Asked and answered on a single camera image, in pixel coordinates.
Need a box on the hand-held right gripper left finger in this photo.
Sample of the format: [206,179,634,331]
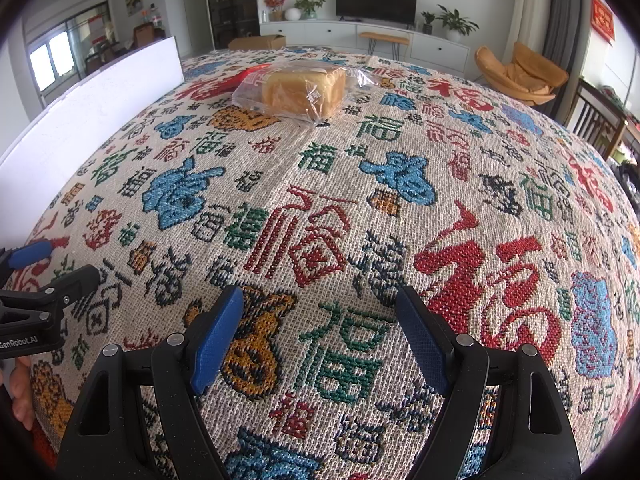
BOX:
[56,285,246,480]

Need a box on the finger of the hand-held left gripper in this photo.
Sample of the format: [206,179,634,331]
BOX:
[0,265,101,333]
[0,239,55,281]

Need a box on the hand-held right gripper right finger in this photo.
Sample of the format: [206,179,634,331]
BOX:
[394,286,583,480]

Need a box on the long white cardboard box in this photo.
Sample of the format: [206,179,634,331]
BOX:
[0,36,185,251]

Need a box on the bagged bread loaf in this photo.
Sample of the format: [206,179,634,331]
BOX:
[232,59,381,123]

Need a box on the person's left hand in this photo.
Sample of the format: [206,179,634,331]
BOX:
[10,357,40,431]

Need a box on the printed woven tablecloth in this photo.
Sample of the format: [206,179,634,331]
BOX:
[0,46,640,480]

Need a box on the sliding glass door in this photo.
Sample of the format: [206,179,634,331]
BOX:
[25,2,113,93]

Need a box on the dark wooden chair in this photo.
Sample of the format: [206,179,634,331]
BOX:
[565,77,628,161]

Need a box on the orange lounge chair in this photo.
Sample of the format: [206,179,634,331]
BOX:
[474,42,571,107]

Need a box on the cluttered wooden side table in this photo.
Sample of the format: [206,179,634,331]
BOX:
[619,117,640,163]

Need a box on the white door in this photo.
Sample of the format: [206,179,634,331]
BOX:
[179,0,208,58]

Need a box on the brown cardboard box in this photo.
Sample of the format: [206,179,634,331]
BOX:
[228,34,287,52]

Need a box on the wooden bench with metal legs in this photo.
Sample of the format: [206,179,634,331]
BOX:
[359,31,411,56]

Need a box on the white television cabinet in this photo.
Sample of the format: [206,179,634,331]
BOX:
[259,19,471,73]

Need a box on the large plant in white pot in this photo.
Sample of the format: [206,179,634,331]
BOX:
[436,5,480,42]

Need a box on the black display cabinet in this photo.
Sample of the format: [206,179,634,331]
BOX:
[204,0,258,51]

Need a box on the covered standing air conditioner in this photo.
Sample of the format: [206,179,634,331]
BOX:
[502,0,553,68]

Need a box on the black flat television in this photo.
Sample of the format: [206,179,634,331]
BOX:
[335,0,418,25]

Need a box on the green leafy potted plant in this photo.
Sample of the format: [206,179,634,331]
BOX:
[294,0,326,20]

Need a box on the grey curtain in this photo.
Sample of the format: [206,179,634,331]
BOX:
[542,0,596,86]

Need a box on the red wall hanging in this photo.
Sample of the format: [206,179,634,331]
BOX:
[590,0,616,43]

